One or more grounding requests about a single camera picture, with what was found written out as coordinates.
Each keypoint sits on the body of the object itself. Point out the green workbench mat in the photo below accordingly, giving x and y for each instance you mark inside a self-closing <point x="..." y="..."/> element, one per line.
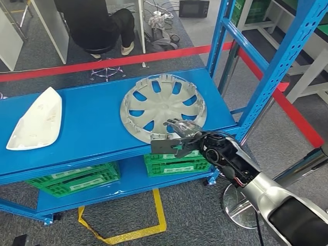
<point x="323" y="30"/>

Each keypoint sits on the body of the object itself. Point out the black stool chrome base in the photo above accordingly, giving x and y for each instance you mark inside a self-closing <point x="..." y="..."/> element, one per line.
<point x="107" y="70"/>

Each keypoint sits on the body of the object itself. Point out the white desk panel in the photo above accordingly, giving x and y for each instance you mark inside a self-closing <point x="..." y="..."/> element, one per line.
<point x="51" y="27"/>
<point x="10" y="40"/>

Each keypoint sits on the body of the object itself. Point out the blue metal shelf rack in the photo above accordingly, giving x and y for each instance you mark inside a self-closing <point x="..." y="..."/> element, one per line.
<point x="97" y="115"/>

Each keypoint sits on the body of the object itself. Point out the person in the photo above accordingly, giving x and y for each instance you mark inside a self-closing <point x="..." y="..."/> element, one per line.
<point x="90" y="23"/>

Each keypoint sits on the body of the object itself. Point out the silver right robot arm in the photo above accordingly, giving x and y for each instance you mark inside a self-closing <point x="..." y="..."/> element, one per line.
<point x="269" y="200"/>

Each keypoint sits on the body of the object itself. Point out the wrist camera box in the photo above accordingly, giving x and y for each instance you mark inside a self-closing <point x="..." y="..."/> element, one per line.
<point x="19" y="240"/>
<point x="164" y="146"/>

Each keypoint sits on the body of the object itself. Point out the grey bag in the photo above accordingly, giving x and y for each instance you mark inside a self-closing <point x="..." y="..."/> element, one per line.
<point x="161" y="34"/>

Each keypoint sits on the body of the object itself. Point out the black microwave oven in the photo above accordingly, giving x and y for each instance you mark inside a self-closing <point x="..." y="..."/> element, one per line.
<point x="193" y="8"/>

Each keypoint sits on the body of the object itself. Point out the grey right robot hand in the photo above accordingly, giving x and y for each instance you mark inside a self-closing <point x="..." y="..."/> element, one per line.
<point x="184" y="128"/>

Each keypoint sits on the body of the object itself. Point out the white power strip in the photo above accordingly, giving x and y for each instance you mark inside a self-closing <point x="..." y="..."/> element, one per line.
<point x="158" y="13"/>

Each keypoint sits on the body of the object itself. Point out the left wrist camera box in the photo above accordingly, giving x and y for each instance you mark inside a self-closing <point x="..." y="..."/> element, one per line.
<point x="19" y="240"/>

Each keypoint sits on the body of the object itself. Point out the white desk leg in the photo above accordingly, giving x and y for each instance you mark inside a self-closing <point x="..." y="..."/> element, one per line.
<point x="140" y="27"/>

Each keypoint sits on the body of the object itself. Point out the silver wheel hubcap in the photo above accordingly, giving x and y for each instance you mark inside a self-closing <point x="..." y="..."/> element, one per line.
<point x="164" y="102"/>

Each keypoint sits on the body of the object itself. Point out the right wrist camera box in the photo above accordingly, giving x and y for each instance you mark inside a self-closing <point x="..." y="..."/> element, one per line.
<point x="164" y="146"/>

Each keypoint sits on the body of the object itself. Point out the white workbench frame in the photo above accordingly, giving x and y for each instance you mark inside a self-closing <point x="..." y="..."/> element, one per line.
<point x="307" y="74"/>

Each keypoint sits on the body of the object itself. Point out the red barrier belt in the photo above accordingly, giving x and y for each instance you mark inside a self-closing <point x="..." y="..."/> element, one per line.
<point x="64" y="68"/>
<point x="297" y="116"/>

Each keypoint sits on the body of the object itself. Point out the white plastic mirror cover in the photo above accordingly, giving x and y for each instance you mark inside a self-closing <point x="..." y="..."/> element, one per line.
<point x="35" y="122"/>

